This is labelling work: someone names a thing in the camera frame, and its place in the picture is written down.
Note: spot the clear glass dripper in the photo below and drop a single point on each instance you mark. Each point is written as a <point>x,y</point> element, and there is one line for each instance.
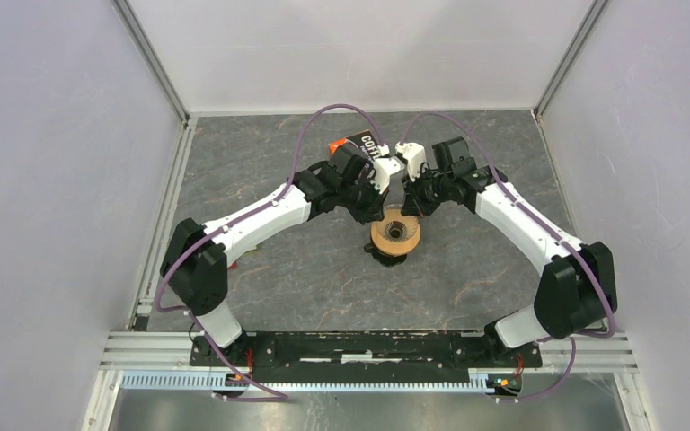
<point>396,227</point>

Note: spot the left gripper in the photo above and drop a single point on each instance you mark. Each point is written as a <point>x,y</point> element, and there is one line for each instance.
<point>373,211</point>

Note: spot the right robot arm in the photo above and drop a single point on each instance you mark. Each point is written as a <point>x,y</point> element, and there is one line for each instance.
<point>576,293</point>

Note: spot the wooden ring holder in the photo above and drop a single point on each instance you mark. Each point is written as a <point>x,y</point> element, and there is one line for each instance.
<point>392,248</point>

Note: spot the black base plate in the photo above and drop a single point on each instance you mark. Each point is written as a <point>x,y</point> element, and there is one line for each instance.
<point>396,356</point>

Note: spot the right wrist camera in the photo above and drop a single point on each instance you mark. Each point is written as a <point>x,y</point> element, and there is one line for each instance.
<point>413,157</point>

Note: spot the colourful block stack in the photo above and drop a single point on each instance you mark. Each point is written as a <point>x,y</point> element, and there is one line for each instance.
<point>246,253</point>

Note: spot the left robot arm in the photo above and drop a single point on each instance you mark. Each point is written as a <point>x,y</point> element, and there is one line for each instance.
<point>198,256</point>

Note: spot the coffee filter box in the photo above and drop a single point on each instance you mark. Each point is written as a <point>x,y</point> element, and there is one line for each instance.
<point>365,141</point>

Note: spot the aluminium frame rail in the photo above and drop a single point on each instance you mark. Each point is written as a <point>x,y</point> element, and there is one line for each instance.
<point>107,383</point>

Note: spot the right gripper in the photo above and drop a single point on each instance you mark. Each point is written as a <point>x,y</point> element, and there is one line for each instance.
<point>412,206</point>

